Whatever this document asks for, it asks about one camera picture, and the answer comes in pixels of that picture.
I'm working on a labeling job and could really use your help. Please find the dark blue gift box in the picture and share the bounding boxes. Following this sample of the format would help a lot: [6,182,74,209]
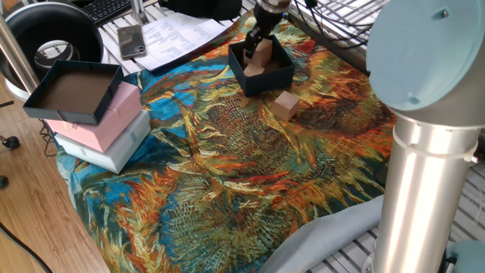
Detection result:
[227,33,296,98]

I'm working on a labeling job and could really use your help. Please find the black computer keyboard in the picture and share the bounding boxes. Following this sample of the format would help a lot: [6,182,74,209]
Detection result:
[81,0,132,27]

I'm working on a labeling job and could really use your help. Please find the black cable bundle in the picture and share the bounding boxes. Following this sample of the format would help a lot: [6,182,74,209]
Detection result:
[293,0,380,50]

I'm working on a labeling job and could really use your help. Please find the pink gift box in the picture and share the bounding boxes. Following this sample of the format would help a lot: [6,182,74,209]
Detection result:
[44,80,143,153]

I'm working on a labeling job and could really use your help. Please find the dark smartphone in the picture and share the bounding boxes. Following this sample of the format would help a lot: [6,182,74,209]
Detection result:
[116,24,147,60]

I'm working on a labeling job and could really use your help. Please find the thin black wires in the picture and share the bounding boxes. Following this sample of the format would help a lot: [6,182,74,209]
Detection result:
[39,119,58,157]

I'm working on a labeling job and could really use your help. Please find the light wooden cube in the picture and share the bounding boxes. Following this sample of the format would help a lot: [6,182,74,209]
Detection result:
[271,90,301,123]
[243,62,266,78]
[248,37,274,68]

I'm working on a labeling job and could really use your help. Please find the white gift box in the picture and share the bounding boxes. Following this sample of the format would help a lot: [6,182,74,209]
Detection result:
[54,108,152,174]

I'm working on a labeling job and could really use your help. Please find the black round bin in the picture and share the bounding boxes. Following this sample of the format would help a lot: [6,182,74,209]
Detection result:
[0,2,105,102]

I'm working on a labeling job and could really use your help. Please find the silver metal post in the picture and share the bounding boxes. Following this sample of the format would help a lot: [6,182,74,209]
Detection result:
[130,0,149,26]

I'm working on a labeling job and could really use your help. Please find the silver metal pole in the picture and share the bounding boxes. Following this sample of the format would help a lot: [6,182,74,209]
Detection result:
[0,14,41,94]

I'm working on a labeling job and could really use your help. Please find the dark blue gift box lid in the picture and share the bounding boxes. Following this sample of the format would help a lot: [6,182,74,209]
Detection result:
[22,59,125,126]

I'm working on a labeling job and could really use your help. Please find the sunflower painting print cloth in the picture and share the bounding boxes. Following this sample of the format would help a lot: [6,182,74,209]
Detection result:
[55,9,397,273]

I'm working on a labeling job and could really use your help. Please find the printed white paper sheet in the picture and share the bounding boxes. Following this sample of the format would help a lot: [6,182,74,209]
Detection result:
[134,12,228,72]

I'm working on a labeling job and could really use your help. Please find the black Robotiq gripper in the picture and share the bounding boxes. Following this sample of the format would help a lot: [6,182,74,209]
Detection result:
[242,4,284,58]

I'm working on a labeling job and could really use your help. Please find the black floor cable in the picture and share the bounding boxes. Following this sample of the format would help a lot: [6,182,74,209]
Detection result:
[0,221,54,273]

